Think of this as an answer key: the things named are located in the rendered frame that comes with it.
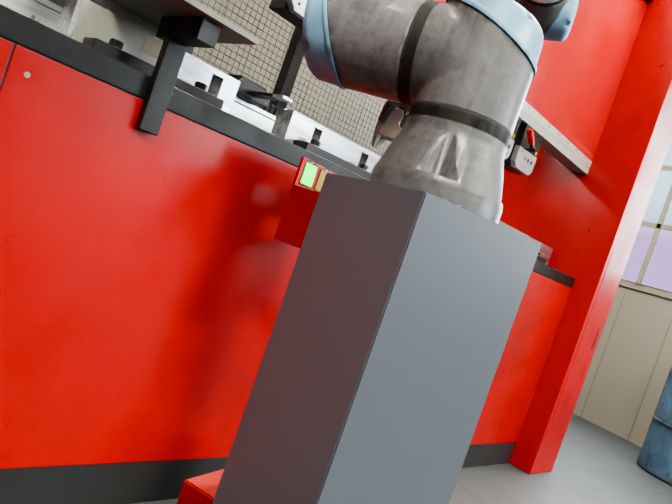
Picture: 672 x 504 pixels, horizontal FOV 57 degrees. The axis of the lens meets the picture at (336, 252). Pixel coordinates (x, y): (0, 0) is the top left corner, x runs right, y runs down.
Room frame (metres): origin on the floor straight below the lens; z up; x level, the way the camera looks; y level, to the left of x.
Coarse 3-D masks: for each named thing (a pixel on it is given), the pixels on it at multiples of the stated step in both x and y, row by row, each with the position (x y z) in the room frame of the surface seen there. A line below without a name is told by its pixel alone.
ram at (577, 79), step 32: (608, 0) 2.55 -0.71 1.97; (640, 0) 2.75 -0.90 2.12; (576, 32) 2.43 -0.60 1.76; (608, 32) 2.62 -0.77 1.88; (544, 64) 2.32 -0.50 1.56; (576, 64) 2.49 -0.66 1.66; (608, 64) 2.69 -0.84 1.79; (544, 96) 2.38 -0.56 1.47; (576, 96) 2.56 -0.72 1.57; (608, 96) 2.77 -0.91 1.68; (544, 128) 2.44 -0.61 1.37; (576, 128) 2.63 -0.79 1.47; (576, 160) 2.71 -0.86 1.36
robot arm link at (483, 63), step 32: (448, 0) 0.69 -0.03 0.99; (480, 0) 0.64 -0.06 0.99; (512, 0) 0.64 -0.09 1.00; (416, 32) 0.66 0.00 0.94; (448, 32) 0.65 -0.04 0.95; (480, 32) 0.64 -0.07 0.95; (512, 32) 0.64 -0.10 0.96; (416, 64) 0.66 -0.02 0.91; (448, 64) 0.65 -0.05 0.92; (480, 64) 0.64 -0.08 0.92; (512, 64) 0.64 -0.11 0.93; (416, 96) 0.68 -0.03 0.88; (448, 96) 0.64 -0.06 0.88; (480, 96) 0.64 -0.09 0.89; (512, 96) 0.65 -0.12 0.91; (512, 128) 0.67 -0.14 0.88
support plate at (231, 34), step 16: (112, 0) 1.18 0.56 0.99; (128, 0) 1.14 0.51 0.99; (144, 0) 1.10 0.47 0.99; (160, 0) 1.07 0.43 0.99; (176, 0) 1.04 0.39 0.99; (192, 0) 1.03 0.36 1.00; (144, 16) 1.22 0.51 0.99; (160, 16) 1.18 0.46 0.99; (176, 16) 1.14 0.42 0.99; (192, 16) 1.10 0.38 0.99; (208, 16) 1.06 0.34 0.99; (224, 32) 1.13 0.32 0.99; (240, 32) 1.11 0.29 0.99
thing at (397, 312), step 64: (320, 192) 0.72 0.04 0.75; (384, 192) 0.62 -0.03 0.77; (320, 256) 0.68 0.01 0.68; (384, 256) 0.59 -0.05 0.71; (448, 256) 0.60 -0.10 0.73; (512, 256) 0.65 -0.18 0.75; (320, 320) 0.65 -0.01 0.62; (384, 320) 0.57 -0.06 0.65; (448, 320) 0.62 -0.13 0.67; (512, 320) 0.67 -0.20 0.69; (256, 384) 0.71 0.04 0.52; (320, 384) 0.62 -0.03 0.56; (384, 384) 0.59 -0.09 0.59; (448, 384) 0.63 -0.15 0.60; (256, 448) 0.68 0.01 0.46; (320, 448) 0.59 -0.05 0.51; (384, 448) 0.60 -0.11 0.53; (448, 448) 0.65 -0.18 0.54
